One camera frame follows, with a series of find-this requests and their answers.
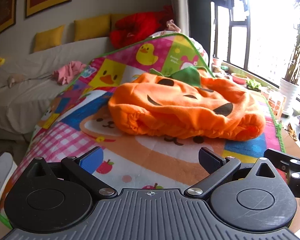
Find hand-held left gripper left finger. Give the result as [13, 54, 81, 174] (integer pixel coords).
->
[25, 146, 118, 199]

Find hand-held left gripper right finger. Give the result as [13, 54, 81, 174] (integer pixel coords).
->
[184, 147, 280, 200]

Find orange pumpkin costume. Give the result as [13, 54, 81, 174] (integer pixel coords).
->
[108, 66, 266, 140]

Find brown toy figure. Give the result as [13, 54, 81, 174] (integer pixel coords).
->
[284, 123, 298, 141]

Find colourful printed play mat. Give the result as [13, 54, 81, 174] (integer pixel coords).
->
[0, 32, 287, 224]

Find orange printed box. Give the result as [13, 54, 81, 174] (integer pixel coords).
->
[268, 91, 287, 120]

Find white ribbed plant pot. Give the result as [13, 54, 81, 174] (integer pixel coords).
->
[280, 77, 298, 113]

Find small green plant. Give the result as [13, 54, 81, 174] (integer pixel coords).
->
[246, 78, 262, 92]

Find white covered sofa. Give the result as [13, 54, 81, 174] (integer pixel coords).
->
[0, 36, 117, 142]

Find red bowl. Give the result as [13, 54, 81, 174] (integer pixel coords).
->
[231, 73, 248, 85]

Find pink garment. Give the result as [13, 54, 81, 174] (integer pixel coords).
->
[52, 61, 87, 86]

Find beige plush toy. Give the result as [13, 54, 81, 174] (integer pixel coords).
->
[7, 73, 26, 88]

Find yellow cushion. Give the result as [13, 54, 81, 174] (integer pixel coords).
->
[74, 14, 111, 42]
[111, 13, 130, 30]
[33, 24, 65, 53]

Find red garment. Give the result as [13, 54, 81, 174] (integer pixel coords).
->
[109, 5, 176, 49]

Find black window frame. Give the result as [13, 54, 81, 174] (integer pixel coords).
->
[211, 1, 300, 103]

